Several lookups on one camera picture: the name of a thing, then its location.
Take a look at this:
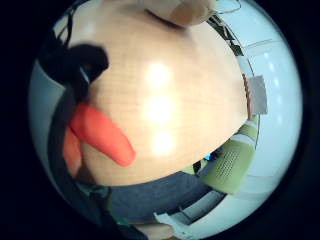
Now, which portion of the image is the green perforated chair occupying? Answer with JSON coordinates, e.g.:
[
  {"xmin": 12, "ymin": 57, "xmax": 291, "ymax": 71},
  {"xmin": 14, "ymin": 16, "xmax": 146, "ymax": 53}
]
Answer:
[{"xmin": 181, "ymin": 114, "xmax": 262, "ymax": 196}]

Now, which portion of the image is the beige soft toy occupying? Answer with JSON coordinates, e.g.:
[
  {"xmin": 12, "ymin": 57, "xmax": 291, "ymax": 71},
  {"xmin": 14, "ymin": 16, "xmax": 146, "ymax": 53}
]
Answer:
[{"xmin": 142, "ymin": 0, "xmax": 218, "ymax": 28}]

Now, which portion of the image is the black cable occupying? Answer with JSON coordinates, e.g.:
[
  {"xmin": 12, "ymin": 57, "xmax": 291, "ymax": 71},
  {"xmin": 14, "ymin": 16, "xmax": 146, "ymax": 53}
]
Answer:
[{"xmin": 59, "ymin": 9, "xmax": 75, "ymax": 48}]

